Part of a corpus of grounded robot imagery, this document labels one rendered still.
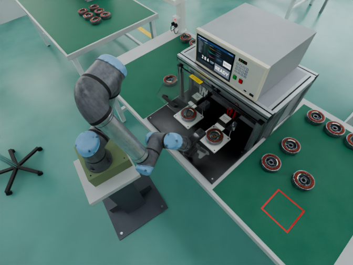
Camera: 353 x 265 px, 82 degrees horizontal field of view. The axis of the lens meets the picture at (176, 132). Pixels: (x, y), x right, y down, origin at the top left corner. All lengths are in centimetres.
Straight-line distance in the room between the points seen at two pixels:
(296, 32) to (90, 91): 98
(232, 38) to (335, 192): 99
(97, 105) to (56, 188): 173
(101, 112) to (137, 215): 138
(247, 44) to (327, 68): 249
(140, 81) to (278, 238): 141
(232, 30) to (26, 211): 225
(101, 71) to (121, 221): 149
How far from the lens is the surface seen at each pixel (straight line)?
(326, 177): 146
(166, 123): 140
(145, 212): 196
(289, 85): 124
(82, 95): 72
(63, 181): 237
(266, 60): 101
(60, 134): 270
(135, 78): 179
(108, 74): 75
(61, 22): 289
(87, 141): 108
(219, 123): 126
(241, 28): 119
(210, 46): 114
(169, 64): 187
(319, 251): 130
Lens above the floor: 190
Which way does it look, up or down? 56 degrees down
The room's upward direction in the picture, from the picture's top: 5 degrees counter-clockwise
